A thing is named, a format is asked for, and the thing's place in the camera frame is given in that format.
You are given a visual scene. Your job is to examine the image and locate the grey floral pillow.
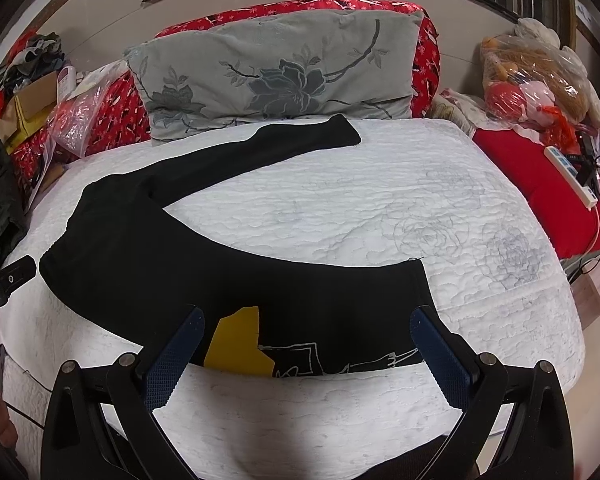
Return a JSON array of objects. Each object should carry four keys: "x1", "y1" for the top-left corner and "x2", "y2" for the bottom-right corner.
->
[{"x1": 124, "y1": 9, "x2": 424, "y2": 142}]

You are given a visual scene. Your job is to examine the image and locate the red blanket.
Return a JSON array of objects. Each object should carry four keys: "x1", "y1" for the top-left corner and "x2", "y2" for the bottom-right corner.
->
[{"x1": 472, "y1": 129, "x2": 600, "y2": 259}]

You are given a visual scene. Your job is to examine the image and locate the bagged plush toys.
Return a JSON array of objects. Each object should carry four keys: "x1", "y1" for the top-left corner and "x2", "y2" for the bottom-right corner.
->
[{"x1": 480, "y1": 18, "x2": 600, "y2": 154}]

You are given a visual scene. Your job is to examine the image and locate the white power strip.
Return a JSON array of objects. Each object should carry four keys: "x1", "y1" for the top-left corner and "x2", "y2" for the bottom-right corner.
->
[{"x1": 544, "y1": 146, "x2": 598, "y2": 210}]

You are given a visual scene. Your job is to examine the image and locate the plastic bag with red cloth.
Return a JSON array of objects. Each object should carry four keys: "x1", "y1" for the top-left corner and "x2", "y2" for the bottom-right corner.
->
[{"x1": 50, "y1": 60, "x2": 128, "y2": 157}]

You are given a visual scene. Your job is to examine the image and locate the clutter pile of boxes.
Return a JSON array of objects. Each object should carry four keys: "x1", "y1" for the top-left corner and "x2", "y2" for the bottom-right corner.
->
[{"x1": 0, "y1": 30, "x2": 65, "y2": 154}]

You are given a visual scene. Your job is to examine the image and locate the black pants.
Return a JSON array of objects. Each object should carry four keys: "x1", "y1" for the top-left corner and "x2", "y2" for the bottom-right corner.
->
[{"x1": 40, "y1": 115, "x2": 432, "y2": 378}]

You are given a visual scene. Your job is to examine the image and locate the white quilted bed cover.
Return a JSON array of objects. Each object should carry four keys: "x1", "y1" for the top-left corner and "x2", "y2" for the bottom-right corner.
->
[{"x1": 0, "y1": 118, "x2": 586, "y2": 480}]

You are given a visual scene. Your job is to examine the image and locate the red floral quilt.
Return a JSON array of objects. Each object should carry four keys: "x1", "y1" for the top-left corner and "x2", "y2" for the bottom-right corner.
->
[{"x1": 10, "y1": 0, "x2": 440, "y2": 200}]

